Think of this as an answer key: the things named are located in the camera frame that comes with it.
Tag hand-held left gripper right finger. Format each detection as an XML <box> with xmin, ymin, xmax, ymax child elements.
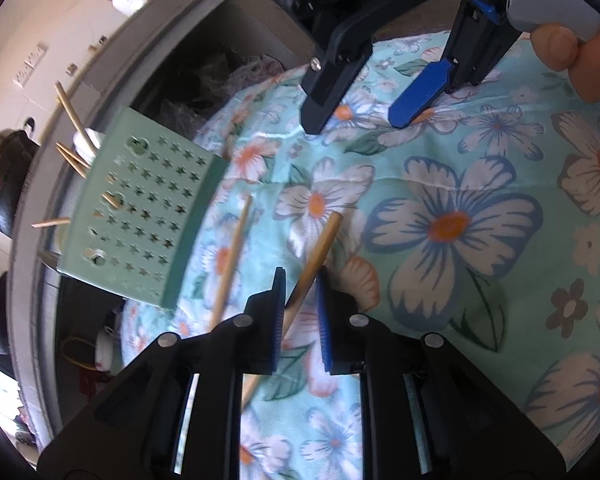
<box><xmin>316</xmin><ymin>267</ymin><xmax>566</xmax><ymax>480</ymax></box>

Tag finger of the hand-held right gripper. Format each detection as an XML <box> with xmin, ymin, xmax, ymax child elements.
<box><xmin>300</xmin><ymin>11</ymin><xmax>377</xmax><ymax>136</ymax></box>
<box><xmin>390</xmin><ymin>0</ymin><xmax>524</xmax><ymax>129</ymax></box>

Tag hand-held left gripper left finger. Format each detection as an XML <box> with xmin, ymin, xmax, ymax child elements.
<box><xmin>37</xmin><ymin>267</ymin><xmax>287</xmax><ymax>480</ymax></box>

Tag green star-perforated utensil holder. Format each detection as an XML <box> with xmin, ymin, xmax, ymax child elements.
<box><xmin>54</xmin><ymin>106</ymin><xmax>232</xmax><ymax>312</ymax></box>

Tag white spoon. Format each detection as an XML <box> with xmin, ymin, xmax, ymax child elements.
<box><xmin>72</xmin><ymin>128</ymin><xmax>104</xmax><ymax>159</ymax></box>

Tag person's right hand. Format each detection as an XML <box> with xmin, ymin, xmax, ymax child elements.
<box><xmin>530</xmin><ymin>20</ymin><xmax>600</xmax><ymax>107</ymax></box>

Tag floral blanket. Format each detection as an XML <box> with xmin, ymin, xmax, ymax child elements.
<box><xmin>120</xmin><ymin>30</ymin><xmax>600</xmax><ymax>480</ymax></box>

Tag pile of plastic bags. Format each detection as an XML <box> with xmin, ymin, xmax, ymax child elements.
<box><xmin>150</xmin><ymin>47</ymin><xmax>294</xmax><ymax>127</ymax></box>

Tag small white object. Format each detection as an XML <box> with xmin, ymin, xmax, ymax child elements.
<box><xmin>94</xmin><ymin>326</ymin><xmax>124</xmax><ymax>372</ymax></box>

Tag red mesh bundle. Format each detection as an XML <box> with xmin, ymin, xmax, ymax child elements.
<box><xmin>77</xmin><ymin>359</ymin><xmax>112</xmax><ymax>402</ymax></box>

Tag steamer pot with lid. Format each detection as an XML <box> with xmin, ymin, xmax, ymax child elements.
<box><xmin>0</xmin><ymin>117</ymin><xmax>44</xmax><ymax>242</ymax></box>

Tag yellow cord loop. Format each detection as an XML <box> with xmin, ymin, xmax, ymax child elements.
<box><xmin>62</xmin><ymin>337</ymin><xmax>99</xmax><ymax>367</ymax></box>

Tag white wall sockets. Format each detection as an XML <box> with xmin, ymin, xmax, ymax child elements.
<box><xmin>12</xmin><ymin>43</ymin><xmax>49</xmax><ymax>87</ymax></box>

